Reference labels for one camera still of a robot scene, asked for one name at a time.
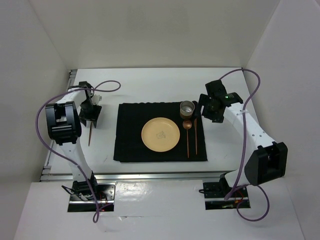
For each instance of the aluminium left rail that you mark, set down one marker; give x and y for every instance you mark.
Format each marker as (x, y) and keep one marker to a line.
(57, 126)

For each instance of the copper spoon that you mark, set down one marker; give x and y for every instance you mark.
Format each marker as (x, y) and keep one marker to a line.
(187, 125)

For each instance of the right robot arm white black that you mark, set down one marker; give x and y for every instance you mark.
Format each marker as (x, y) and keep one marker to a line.
(263, 159)

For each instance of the aluminium rail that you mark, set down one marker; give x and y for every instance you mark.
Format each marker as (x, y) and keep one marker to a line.
(57, 126)
(137, 176)

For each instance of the yellow plate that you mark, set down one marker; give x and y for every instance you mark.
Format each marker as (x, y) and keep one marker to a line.
(160, 134)

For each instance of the metal cup copper base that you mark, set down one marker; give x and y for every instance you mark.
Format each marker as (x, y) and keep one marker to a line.
(186, 109)

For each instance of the copper fork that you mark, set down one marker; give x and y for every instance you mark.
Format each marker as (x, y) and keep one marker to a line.
(90, 135)

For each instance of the black cloth placemat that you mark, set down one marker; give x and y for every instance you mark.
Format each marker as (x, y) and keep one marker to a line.
(129, 147)

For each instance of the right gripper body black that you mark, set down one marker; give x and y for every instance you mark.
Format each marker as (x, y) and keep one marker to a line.
(208, 110)

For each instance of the aluminium front rail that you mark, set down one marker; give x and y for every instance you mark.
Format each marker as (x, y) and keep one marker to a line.
(137, 176)

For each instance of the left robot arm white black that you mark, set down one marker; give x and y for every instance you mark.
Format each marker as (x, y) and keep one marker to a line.
(84, 180)

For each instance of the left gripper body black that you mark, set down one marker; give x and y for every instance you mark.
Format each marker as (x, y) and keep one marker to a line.
(89, 111)

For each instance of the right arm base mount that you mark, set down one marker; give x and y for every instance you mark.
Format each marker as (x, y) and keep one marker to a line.
(214, 194)

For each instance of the copper knife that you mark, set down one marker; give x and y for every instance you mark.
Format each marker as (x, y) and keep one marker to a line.
(195, 136)

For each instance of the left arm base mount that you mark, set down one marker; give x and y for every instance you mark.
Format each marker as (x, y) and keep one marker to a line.
(105, 195)

